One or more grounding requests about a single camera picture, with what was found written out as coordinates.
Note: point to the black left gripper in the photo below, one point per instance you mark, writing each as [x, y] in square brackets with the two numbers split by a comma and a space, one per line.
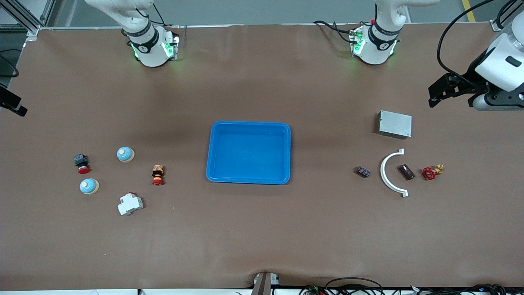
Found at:
[469, 78]

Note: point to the blue bell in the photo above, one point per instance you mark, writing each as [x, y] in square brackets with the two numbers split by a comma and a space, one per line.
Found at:
[89, 186]
[125, 154]

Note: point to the small dark electrolytic capacitor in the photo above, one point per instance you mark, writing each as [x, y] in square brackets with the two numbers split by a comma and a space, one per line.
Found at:
[362, 171]

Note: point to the blue plastic tray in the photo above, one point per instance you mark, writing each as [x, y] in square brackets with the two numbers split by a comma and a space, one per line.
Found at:
[245, 151]

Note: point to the grey metal box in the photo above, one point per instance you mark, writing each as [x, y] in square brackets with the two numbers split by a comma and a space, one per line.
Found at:
[395, 124]

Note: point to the red emergency stop button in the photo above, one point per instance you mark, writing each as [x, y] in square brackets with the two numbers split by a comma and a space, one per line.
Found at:
[83, 169]

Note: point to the white circuit breaker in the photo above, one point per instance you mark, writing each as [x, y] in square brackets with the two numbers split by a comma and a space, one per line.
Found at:
[130, 203]

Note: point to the orange red push button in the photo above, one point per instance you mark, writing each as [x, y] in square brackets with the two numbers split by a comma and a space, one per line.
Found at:
[157, 175]

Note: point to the aluminium frame rail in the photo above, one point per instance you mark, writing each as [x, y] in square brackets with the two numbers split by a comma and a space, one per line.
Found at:
[497, 26]
[24, 16]

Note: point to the white curved plastic bracket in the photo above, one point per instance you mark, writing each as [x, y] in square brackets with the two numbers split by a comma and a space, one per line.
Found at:
[383, 172]

